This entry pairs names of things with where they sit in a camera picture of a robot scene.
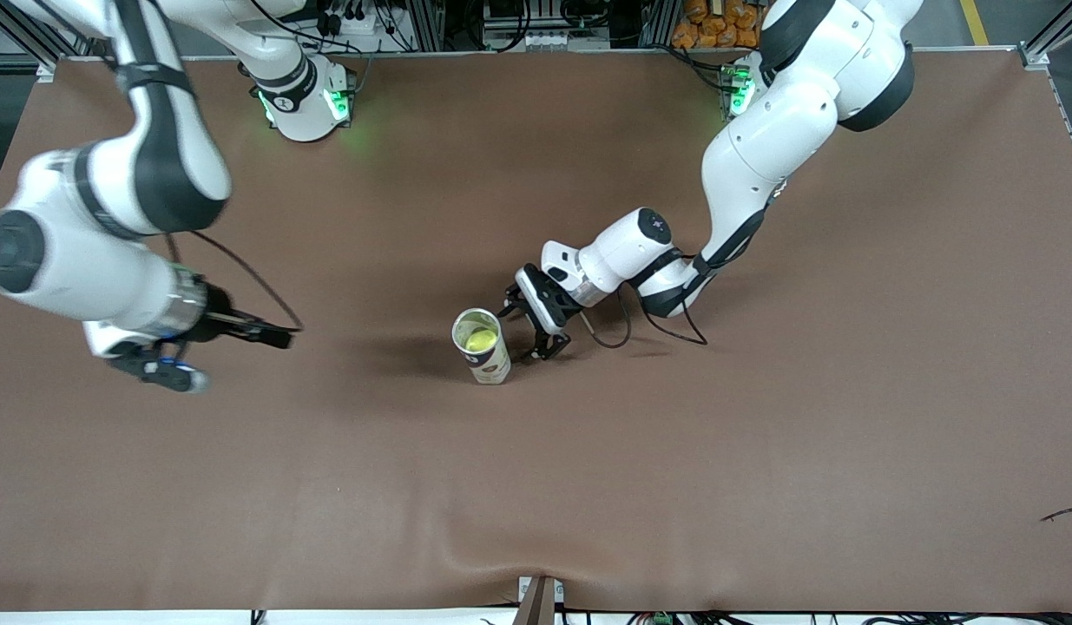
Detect clear tennis ball can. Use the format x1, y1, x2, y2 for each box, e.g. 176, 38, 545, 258
451, 307, 512, 385

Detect brown table mat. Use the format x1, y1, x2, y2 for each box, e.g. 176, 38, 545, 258
0, 48, 1072, 614

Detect white power strip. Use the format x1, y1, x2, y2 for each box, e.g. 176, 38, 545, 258
314, 0, 382, 37

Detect orange packets pile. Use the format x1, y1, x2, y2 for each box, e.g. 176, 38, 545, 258
672, 0, 769, 49

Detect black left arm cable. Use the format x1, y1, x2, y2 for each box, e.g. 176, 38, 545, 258
582, 187, 792, 350

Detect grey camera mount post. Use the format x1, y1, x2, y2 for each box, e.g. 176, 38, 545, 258
514, 575, 565, 625

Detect aluminium frame profile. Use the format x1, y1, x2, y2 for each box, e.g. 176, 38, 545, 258
407, 0, 445, 51
1019, 0, 1072, 183
0, 0, 94, 83

